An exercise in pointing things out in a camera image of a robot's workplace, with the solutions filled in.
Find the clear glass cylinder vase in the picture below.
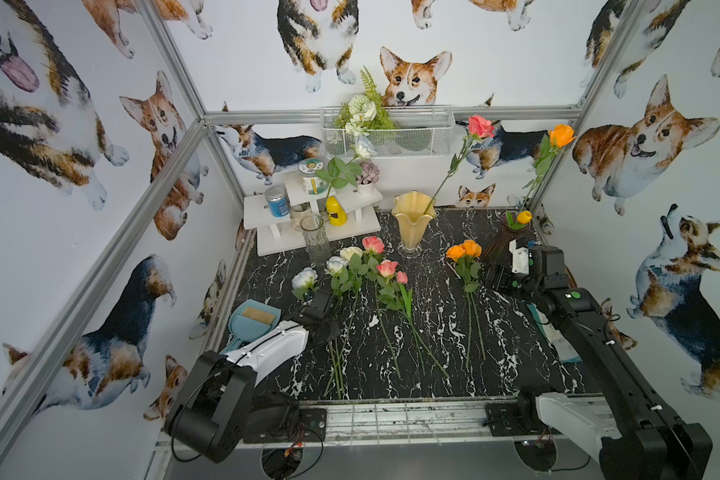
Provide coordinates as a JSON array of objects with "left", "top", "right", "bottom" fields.
[{"left": 300, "top": 213, "right": 331, "bottom": 265}]

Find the white tiered display shelf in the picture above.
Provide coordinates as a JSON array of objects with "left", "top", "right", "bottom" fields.
[{"left": 243, "top": 173, "right": 383, "bottom": 257}]

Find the small pink tulip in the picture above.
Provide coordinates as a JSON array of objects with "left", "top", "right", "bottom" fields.
[{"left": 395, "top": 271, "right": 424, "bottom": 368}]

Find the green white gardening glove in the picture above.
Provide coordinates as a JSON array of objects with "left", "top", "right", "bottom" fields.
[{"left": 528, "top": 304, "right": 581, "bottom": 363}]

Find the pink rose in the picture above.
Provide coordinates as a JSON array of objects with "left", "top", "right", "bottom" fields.
[
  {"left": 422, "top": 115, "right": 495, "bottom": 214},
  {"left": 359, "top": 235, "right": 403, "bottom": 380},
  {"left": 376, "top": 260, "right": 449, "bottom": 379}
]

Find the small clear glass jar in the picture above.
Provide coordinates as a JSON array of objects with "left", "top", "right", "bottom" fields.
[{"left": 290, "top": 203, "right": 311, "bottom": 231}]

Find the orange rose left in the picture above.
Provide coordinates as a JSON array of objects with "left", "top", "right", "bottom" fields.
[{"left": 446, "top": 244, "right": 473, "bottom": 363}]

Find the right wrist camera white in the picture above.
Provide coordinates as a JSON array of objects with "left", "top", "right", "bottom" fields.
[{"left": 509, "top": 240, "right": 530, "bottom": 275}]

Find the orange rose top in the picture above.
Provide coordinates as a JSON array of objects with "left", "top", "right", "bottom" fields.
[{"left": 519, "top": 124, "right": 575, "bottom": 211}]

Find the blue tin can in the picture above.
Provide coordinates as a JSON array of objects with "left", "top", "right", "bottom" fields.
[{"left": 264, "top": 186, "right": 290, "bottom": 218}]

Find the green white artificial bouquet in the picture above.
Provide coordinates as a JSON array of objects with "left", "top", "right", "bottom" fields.
[{"left": 334, "top": 67, "right": 397, "bottom": 137}]

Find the orange rose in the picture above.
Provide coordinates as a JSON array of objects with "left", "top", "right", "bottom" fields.
[
  {"left": 446, "top": 244, "right": 473, "bottom": 363},
  {"left": 458, "top": 240, "right": 486, "bottom": 360},
  {"left": 519, "top": 124, "right": 575, "bottom": 211}
]

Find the orange rose middle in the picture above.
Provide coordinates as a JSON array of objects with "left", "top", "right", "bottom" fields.
[{"left": 458, "top": 240, "right": 486, "bottom": 360}]

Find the white wire mesh basket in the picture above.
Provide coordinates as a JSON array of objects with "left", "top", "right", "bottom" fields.
[{"left": 320, "top": 106, "right": 455, "bottom": 158}]

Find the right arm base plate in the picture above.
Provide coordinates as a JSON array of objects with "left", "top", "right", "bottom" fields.
[{"left": 483, "top": 403, "right": 561, "bottom": 437}]

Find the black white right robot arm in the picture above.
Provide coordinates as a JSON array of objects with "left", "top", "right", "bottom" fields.
[{"left": 487, "top": 241, "right": 713, "bottom": 479}]

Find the pink succulent in white pot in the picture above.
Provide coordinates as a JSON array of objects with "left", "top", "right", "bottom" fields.
[{"left": 358, "top": 160, "right": 380, "bottom": 194}]

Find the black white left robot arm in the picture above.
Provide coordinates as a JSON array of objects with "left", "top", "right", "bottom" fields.
[{"left": 163, "top": 290, "right": 339, "bottom": 463}]

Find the teal dustpan with brush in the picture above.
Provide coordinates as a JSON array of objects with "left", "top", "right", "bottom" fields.
[{"left": 221, "top": 300, "right": 281, "bottom": 354}]

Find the white green lidded jar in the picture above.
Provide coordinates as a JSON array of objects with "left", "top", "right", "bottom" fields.
[{"left": 298, "top": 159, "right": 327, "bottom": 195}]

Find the dark purple ribbed vase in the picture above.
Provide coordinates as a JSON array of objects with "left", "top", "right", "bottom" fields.
[{"left": 481, "top": 211, "right": 533, "bottom": 265}]

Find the yellow fluted glass vase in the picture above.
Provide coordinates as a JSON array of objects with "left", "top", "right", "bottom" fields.
[{"left": 392, "top": 191, "right": 437, "bottom": 258}]

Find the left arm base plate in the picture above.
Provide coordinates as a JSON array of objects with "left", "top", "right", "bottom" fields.
[{"left": 243, "top": 406, "right": 328, "bottom": 444}]

